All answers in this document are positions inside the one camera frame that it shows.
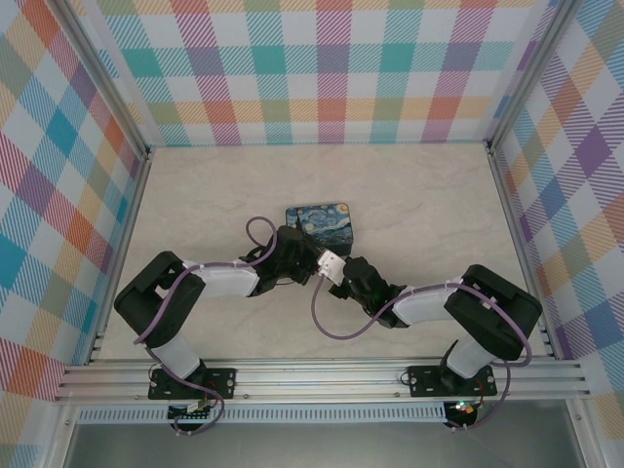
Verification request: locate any starry night print tin box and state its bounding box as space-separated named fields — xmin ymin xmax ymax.
xmin=284 ymin=201 xmax=358 ymax=260

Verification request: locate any aluminium frame floor bar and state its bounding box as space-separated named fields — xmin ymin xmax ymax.
xmin=86 ymin=144 xmax=153 ymax=368
xmin=485 ymin=139 xmax=560 ymax=360

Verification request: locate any slotted grey cable duct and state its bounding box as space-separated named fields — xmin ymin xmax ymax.
xmin=76 ymin=401 xmax=449 ymax=425

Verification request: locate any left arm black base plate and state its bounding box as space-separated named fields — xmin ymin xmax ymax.
xmin=147 ymin=366 xmax=239 ymax=402

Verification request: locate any aluminium mounting rail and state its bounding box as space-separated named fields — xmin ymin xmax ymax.
xmin=52 ymin=355 xmax=595 ymax=407

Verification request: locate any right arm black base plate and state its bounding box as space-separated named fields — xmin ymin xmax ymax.
xmin=406 ymin=363 xmax=499 ymax=400

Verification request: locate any aluminium frame post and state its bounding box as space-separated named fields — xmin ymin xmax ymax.
xmin=485 ymin=0 xmax=581 ymax=147
xmin=51 ymin=0 xmax=151 ymax=153

